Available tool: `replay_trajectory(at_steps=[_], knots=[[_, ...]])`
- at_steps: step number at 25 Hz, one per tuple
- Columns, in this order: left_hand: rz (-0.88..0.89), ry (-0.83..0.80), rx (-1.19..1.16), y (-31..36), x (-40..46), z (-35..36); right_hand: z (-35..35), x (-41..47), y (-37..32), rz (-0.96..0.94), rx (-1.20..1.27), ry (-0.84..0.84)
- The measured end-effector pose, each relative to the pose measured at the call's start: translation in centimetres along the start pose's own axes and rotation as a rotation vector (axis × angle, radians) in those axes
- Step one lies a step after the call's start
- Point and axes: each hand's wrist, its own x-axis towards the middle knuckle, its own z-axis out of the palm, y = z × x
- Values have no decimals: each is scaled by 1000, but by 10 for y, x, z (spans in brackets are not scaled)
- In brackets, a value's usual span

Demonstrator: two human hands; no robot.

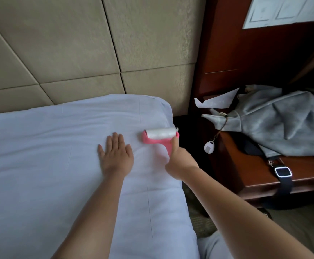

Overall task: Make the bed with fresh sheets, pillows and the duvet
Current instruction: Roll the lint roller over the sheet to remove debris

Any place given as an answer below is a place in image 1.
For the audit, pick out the person's left hand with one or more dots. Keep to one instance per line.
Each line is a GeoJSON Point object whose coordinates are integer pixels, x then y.
{"type": "Point", "coordinates": [116, 159]}

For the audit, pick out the person's right hand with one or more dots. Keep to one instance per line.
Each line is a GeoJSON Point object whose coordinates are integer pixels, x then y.
{"type": "Point", "coordinates": [181, 164]}

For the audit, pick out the pink lint roller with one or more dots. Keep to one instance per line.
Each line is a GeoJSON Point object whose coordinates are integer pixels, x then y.
{"type": "Point", "coordinates": [159, 133]}

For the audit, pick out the white bed sheet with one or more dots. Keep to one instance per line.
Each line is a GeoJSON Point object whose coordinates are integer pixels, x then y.
{"type": "Point", "coordinates": [38, 202]}

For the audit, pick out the person's left forearm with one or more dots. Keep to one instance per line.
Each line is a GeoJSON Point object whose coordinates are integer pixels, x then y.
{"type": "Point", "coordinates": [92, 223]}

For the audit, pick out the person's right forearm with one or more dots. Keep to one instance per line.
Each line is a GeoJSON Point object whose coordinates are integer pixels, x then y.
{"type": "Point", "coordinates": [238, 218]}

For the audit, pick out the white oval tag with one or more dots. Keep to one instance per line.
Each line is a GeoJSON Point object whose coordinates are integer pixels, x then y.
{"type": "Point", "coordinates": [209, 147]}

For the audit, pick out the dark wooden nightstand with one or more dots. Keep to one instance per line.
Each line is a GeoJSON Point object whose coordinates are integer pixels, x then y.
{"type": "Point", "coordinates": [243, 170]}

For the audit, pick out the beige padded headboard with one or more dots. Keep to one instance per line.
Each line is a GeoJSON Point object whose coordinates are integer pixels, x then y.
{"type": "Point", "coordinates": [65, 40]}

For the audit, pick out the brown curtain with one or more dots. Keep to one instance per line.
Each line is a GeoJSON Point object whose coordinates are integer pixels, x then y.
{"type": "Point", "coordinates": [313, 59]}

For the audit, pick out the dark wooden wall panel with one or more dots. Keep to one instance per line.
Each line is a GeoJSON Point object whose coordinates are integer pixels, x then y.
{"type": "Point", "coordinates": [227, 45]}

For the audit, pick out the white wall switch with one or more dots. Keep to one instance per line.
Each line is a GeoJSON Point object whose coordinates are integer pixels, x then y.
{"type": "Point", "coordinates": [284, 10]}

